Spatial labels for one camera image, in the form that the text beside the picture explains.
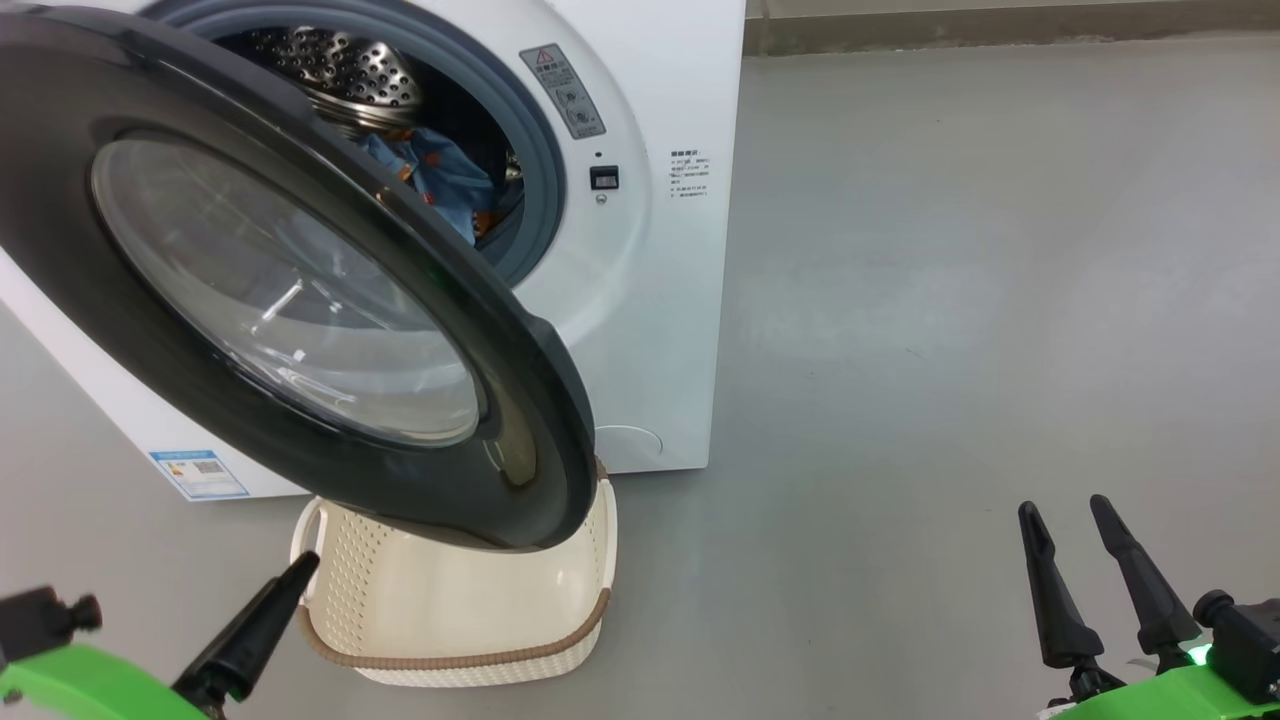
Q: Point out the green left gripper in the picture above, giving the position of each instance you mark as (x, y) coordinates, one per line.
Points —
(80, 685)

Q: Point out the grey warning sticker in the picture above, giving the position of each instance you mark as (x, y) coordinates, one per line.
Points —
(565, 95)

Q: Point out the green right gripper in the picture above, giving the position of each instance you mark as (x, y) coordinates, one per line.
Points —
(1180, 695)

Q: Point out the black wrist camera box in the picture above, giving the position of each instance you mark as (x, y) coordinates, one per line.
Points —
(35, 620)
(1250, 640)

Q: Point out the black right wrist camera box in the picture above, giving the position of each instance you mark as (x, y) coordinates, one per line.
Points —
(1250, 640)

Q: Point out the blue cartoon print pajamas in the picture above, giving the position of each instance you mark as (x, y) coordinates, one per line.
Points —
(450, 180)

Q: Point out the blue energy label sticker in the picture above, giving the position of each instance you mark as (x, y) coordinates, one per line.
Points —
(200, 475)

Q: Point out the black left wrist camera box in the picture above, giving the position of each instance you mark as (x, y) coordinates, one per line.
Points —
(35, 620)

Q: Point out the white front-load washing machine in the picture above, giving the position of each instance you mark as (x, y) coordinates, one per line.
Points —
(660, 300)

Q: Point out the cream perforated laundry basket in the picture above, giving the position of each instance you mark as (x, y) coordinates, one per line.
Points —
(450, 600)

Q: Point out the black round washer door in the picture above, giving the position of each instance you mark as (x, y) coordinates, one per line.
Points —
(545, 480)

